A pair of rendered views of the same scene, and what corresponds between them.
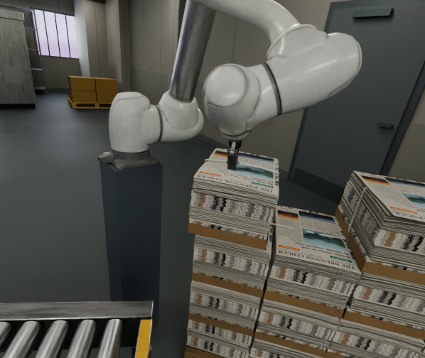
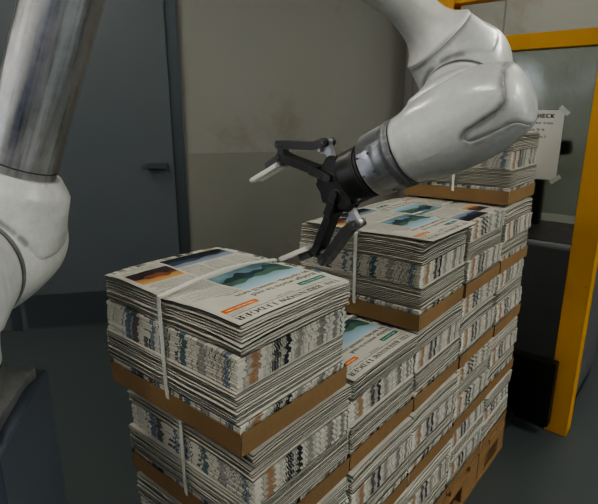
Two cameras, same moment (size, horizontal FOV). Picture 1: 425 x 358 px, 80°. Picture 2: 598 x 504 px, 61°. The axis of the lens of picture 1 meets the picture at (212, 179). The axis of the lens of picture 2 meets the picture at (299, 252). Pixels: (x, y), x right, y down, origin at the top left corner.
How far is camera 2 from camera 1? 0.71 m
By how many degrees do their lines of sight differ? 57
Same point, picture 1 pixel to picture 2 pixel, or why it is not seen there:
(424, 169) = (230, 213)
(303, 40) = (487, 29)
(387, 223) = (424, 255)
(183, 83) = (55, 131)
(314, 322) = (396, 445)
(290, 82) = not seen: hidden behind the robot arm
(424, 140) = (213, 174)
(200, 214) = (254, 398)
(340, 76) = not seen: hidden behind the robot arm
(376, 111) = (132, 146)
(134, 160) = not seen: outside the picture
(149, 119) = (0, 254)
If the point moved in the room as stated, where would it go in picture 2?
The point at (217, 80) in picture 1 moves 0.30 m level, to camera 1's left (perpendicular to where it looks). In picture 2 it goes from (520, 86) to (453, 63)
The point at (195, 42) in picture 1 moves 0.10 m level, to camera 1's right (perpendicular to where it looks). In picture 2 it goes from (88, 25) to (144, 35)
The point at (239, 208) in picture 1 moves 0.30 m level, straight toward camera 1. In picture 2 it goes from (308, 338) to (481, 395)
